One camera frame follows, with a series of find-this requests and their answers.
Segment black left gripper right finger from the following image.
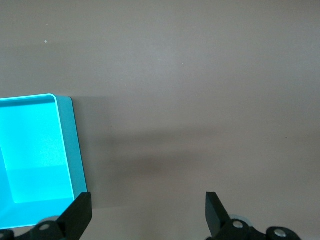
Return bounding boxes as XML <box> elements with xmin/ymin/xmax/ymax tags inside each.
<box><xmin>205</xmin><ymin>191</ymin><xmax>267</xmax><ymax>240</ymax></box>

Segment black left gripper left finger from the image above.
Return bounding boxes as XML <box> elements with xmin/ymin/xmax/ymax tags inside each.
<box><xmin>31</xmin><ymin>191</ymin><xmax>93</xmax><ymax>240</ymax></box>

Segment turquoise plastic bin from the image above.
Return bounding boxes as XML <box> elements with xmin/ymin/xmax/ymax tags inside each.
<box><xmin>0</xmin><ymin>93</ymin><xmax>88</xmax><ymax>230</ymax></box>

